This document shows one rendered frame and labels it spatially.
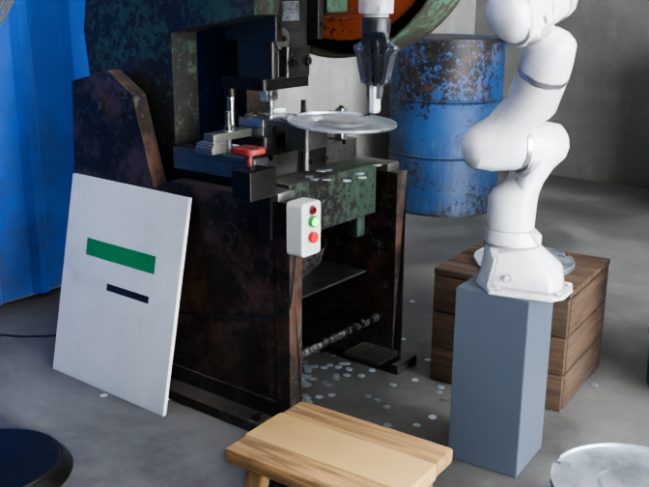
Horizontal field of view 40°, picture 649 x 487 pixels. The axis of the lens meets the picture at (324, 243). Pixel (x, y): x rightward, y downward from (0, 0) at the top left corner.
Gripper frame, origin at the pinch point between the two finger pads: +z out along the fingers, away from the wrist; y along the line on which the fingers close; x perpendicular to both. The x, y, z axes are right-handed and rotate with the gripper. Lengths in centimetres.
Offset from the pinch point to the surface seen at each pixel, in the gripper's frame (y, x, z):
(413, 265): -62, 118, 85
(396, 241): -7.1, 21.8, 43.5
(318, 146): -18.5, -0.2, 14.0
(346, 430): 41, -66, 53
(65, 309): -87, -37, 66
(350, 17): -33, 34, -19
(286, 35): -26.4, -3.6, -15.3
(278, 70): -27.6, -5.5, -6.3
